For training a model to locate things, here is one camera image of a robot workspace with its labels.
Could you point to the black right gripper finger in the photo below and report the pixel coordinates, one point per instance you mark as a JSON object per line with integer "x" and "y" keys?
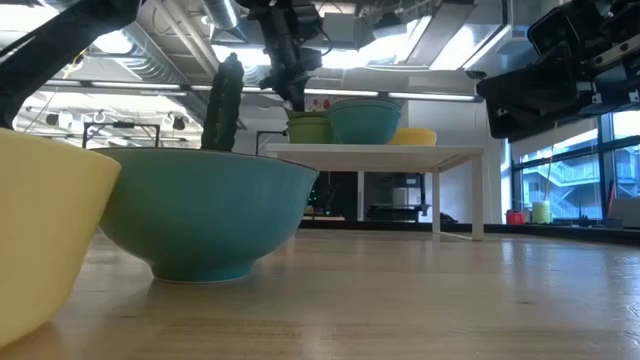
{"x": 530, "y": 95}

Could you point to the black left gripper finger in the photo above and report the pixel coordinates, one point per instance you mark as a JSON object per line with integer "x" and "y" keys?
{"x": 301, "y": 87}
{"x": 286, "y": 87}

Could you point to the red dotted lime-sided bowl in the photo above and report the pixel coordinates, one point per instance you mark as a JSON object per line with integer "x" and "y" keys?
{"x": 300, "y": 116}
{"x": 310, "y": 134}
{"x": 320, "y": 103}

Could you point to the green patterned teal-sided bowl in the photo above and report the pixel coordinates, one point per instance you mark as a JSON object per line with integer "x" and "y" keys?
{"x": 365, "y": 127}
{"x": 200, "y": 215}
{"x": 370, "y": 103}

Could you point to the yellow plastic bowl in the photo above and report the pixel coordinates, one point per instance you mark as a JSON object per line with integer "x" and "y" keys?
{"x": 415, "y": 136}
{"x": 45, "y": 225}

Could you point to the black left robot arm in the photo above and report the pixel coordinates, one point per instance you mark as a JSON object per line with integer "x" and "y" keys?
{"x": 50, "y": 50}

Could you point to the grey ceiling box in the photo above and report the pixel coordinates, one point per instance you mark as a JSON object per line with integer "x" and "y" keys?
{"x": 342, "y": 27}

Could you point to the black bent metal tube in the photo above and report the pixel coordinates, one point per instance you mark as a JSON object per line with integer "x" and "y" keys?
{"x": 257, "y": 142}

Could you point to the tall green cactus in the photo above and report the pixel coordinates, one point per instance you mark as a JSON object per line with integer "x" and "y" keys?
{"x": 225, "y": 110}

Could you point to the long ceiling light fixture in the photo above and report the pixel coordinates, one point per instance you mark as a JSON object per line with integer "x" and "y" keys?
{"x": 430, "y": 96}

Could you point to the white perforated shelf rack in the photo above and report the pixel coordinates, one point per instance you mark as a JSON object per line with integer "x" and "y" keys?
{"x": 375, "y": 156}

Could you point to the yellow-green cup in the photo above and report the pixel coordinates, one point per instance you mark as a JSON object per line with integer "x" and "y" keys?
{"x": 541, "y": 212}

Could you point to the red container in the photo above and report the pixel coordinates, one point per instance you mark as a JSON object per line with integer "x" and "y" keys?
{"x": 515, "y": 218}

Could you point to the grey laptop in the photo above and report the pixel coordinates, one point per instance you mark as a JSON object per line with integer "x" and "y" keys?
{"x": 625, "y": 212}

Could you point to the grey appliance box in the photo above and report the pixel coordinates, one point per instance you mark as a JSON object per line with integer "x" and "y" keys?
{"x": 406, "y": 196}

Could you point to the black low desk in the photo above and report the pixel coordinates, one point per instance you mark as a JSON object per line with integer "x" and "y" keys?
{"x": 395, "y": 212}

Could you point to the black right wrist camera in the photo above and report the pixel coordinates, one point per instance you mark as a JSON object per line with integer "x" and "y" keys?
{"x": 552, "y": 30}

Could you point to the silver round air duct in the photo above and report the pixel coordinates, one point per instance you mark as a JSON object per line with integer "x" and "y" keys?
{"x": 222, "y": 12}

